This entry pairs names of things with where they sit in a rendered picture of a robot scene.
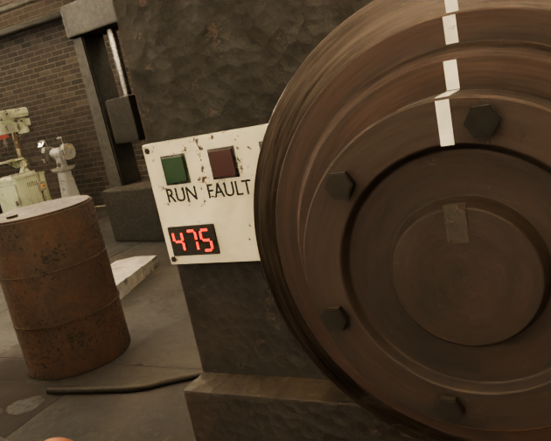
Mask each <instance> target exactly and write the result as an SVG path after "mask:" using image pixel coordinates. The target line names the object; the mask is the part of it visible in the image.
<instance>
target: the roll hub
mask: <svg viewBox="0 0 551 441"><path fill-rule="evenodd" d="M438 95H441V94H436V95H432V96H430V97H427V98H424V99H421V100H419V101H416V102H413V103H411V104H409V105H407V106H405V107H403V108H400V109H398V110H396V111H395V112H393V113H391V114H389V115H386V116H384V117H383V118H381V119H380V120H378V121H377V122H374V123H373V124H371V125H370V126H369V127H367V128H366V129H364V130H363V131H361V132H360V133H359V134H358V135H357V136H356V137H355V138H354V139H353V140H352V141H350V142H349V143H348V144H347V145H346V146H345V147H344V149H343V150H342V151H341V152H340V153H339V154H338V155H337V156H336V157H335V158H334V159H333V161H332V162H331V164H330V165H329V167H328V168H327V170H326V172H325V173H324V175H323V177H322V178H321V180H320V182H319V184H318V186H317V189H316V191H315V193H314V195H313V198H312V201H311V203H310V208H309V211H308V215H307V219H306V224H305V230H304V238H303V259H304V268H305V274H306V279H307V283H308V287H309V290H310V295H311V298H312V301H313V304H314V306H315V308H316V310H317V314H318V316H319V317H320V319H321V318H322V316H323V313H324V309H325V308H326V307H327V305H341V306H342V308H343V309H344V310H345V312H346V313H347V315H348V316H349V317H350V318H349V320H348V322H347V325H346V327H345V330H344V331H343V332H330V331H329V330H328V329H327V327H326V326H325V325H324V323H323V322H322V323H323V325H324V328H325V330H326V331H327V332H328V334H329V335H330V337H331V339H332V341H333V342H334V344H335V345H336V346H337V348H338V349H339V351H340V352H341V353H342V354H343V355H344V356H345V357H346V359H347V360H348V361H349V362H350V363H351V364H352V365H353V366H354V367H355V368H356V369H357V370H358V371H359V372H360V373H361V374H362V375H363V376H364V377H365V378H366V379H367V380H369V381H370V382H371V383H372V384H373V385H374V386H375V387H377V388H378V389H380V390H381V391H382V392H384V393H385V394H387V395H388V396H390V397H392V398H393V399H395V400H396V401H397V402H399V403H402V404H403V405H405V406H407V407H409V408H410V409H412V410H415V411H417V412H420V413H422V414H423V415H426V416H428V417H432V418H435V419H437V420H440V421H442V420H441V418H440V417H439V416H438V415H437V414H436V413H435V411H434V409H435V407H436V404H437V403H438V401H439V399H440V397H441V396H456V397H457V398H458V400H459V401H460V402H461V404H462V405H463V406H464V407H465V412H464V415H463V416H462V418H461V420H460V422H459V423H449V424H454V425H459V426H463V427H467V428H472V429H478V430H485V431H527V430H534V429H540V428H545V427H549V426H551V100H549V99H547V98H543V97H540V96H538V95H534V94H528V93H523V92H519V91H513V90H506V89H496V88H473V89H463V90H458V91H456V93H454V94H451V95H450V96H444V97H439V98H435V97H437V96H438ZM447 99H449V103H450V115H451V122H452V129H453V136H454V142H455V145H448V146H441V142H440V136H439V129H438V122H437V116H436V104H435V102H436V101H441V100H447ZM486 104H491V105H492V106H493V108H494V109H495V110H496V111H497V113H498V114H499V115H500V117H501V120H500V122H499V125H498V127H497V128H496V131H495V133H494V135H493V136H485V137H478V138H474V137H473V136H472V134H471V133H470V132H469V131H468V130H467V129H466V128H465V126H464V121H465V119H466V116H467V115H468V113H469V110H470V108H471V107H475V106H480V105H486ZM332 172H348V174H349V175H350V176H351V178H352V179H353V180H354V182H355V183H356V185H355V187H354V189H353V192H352V196H351V198H349V199H337V200H334V199H333V198H332V197H331V195H330V194H329V193H328V192H327V191H326V190H325V185H326V182H327V179H328V177H329V174H331V173H332Z"/></svg>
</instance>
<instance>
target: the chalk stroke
mask: <svg viewBox="0 0 551 441"><path fill-rule="evenodd" d="M444 2H445V8H446V13H449V12H453V11H458V4H457V0H444ZM443 28H444V34H445V41H446V45H448V44H452V43H456V42H458V36H457V22H456V15H455V14H454V15H449V16H446V17H443ZM443 67H444V73H445V80H446V87H447V90H452V89H457V90H452V91H447V92H445V93H443V94H440V95H438V96H437V97H435V98H439V97H444V96H450V95H452V94H454V93H456V91H458V90H459V89H458V88H460V87H459V80H458V73H457V60H456V59H453V60H448V61H444V62H443ZM435 104H436V116H437V122H438V129H439V136H440V142H441V146H448V145H455V142H454V136H453V129H452V122H451V115H450V103H449V99H447V100H441V101H435Z"/></svg>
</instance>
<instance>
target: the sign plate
mask: <svg viewBox="0 0 551 441"><path fill-rule="evenodd" d="M267 127H268V123H266V124H262V125H256V126H251V127H246V128H240V129H231V130H225V131H220V132H214V133H209V134H204V135H198V136H189V137H183V138H178V139H172V140H168V141H163V142H157V143H148V144H145V145H143V154H144V157H145V161H146V165H147V168H148V172H149V175H150V182H151V185H152V189H153V193H154V196H155V200H156V203H157V210H158V213H159V217H160V221H161V224H162V228H163V231H164V238H165V241H166V245H167V249H168V252H169V256H170V259H171V264H187V263H227V262H247V261H260V260H261V259H260V256H259V252H258V248H257V242H256V237H255V222H254V187H255V172H256V166H257V161H258V157H259V153H260V149H261V146H260V144H261V143H262V140H263V137H264V134H265V131H266V128H267ZM230 148H231V149H232V153H233V156H234V163H235V168H236V172H237V175H234V176H227V177H220V178H214V177H213V171H212V167H211V163H210V158H209V155H208V151H218V150H224V149H230ZM177 156H183V160H184V163H185V170H186V174H187V178H188V181H185V182H178V183H171V184H167V183H166V179H165V176H164V168H163V165H162V161H161V159H162V158H172V157H177ZM201 228H207V231H201V234H202V239H200V237H199V231H200V229H201ZM190 229H193V232H196V235H197V240H195V237H194V233H193V232H188V233H187V232H186V230H190ZM180 233H182V235H183V238H184V240H183V241H182V240H181V236H180ZM171 234H174V237H175V241H173V239H172V235H171ZM203 239H209V240H210V241H212V242H213V248H211V244H210V242H209V241H203ZM176 241H182V243H176ZM183 242H184V243H185V248H186V250H184V247H183ZM196 242H198V243H199V249H197V244H196ZM205 249H212V251H205Z"/></svg>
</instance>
